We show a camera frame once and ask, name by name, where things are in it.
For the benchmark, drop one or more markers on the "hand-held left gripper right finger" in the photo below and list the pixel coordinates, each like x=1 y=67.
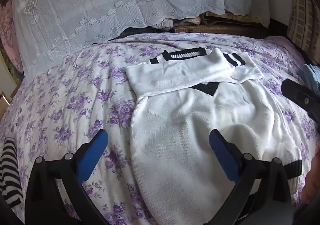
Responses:
x=224 y=158

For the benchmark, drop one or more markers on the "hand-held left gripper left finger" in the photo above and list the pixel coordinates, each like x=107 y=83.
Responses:
x=92 y=158

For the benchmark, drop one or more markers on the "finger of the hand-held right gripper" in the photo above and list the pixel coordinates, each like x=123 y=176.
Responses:
x=300 y=97

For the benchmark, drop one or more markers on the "white sweater with black stripes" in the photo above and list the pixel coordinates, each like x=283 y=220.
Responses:
x=187 y=127

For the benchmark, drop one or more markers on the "person's right forearm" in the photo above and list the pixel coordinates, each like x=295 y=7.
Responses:
x=312 y=185

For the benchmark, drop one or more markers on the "light blue cloth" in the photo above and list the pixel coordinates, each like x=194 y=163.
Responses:
x=313 y=76

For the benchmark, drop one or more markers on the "purple floral bed sheet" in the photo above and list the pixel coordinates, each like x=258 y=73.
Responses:
x=75 y=95

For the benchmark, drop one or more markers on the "plaid brown pillow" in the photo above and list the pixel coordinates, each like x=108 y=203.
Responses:
x=301 y=15

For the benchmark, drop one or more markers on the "black and white striped cloth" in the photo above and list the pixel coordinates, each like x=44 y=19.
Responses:
x=10 y=172

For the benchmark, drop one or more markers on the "beige wooden cabinet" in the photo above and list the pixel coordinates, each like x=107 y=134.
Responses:
x=6 y=80

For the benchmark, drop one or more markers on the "dark cloth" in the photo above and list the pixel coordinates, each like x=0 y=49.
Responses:
x=135 y=32

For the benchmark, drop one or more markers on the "pale pink cloth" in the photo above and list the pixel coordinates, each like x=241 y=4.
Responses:
x=180 y=23

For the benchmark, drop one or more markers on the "pink pillow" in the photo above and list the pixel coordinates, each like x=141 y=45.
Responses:
x=8 y=30

